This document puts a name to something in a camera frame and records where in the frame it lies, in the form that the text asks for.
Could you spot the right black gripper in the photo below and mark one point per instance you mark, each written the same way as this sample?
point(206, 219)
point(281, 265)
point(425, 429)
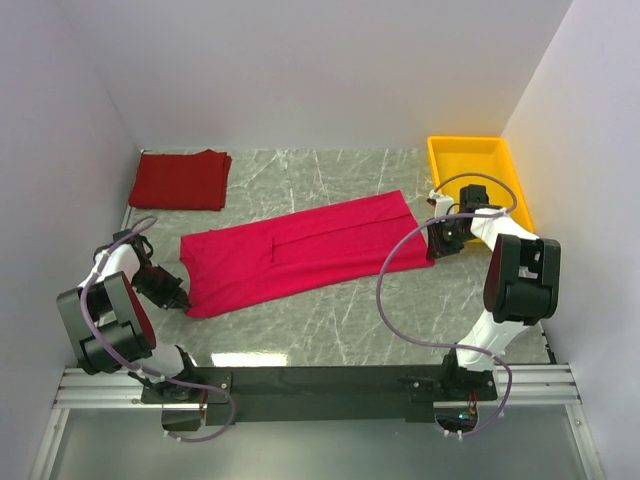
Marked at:
point(436, 247)

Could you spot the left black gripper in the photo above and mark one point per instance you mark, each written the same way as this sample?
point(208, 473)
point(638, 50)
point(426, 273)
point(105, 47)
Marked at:
point(173, 295)

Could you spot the pink t shirt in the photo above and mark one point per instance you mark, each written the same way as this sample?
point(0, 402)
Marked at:
point(241, 266)

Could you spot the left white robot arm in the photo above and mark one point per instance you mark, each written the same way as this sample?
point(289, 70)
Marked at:
point(107, 301)

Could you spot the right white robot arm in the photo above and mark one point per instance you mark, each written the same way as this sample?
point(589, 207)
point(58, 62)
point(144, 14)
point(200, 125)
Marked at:
point(521, 286)

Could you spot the yellow plastic tray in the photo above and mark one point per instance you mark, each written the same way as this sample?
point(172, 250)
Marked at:
point(452, 155)

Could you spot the folded dark red t shirt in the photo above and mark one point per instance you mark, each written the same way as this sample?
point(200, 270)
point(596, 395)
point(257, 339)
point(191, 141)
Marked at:
point(181, 181)

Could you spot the black base beam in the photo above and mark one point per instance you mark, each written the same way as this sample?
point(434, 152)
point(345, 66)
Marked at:
point(408, 392)

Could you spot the aluminium frame rail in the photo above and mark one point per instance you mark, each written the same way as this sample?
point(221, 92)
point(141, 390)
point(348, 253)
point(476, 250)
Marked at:
point(459, 420)

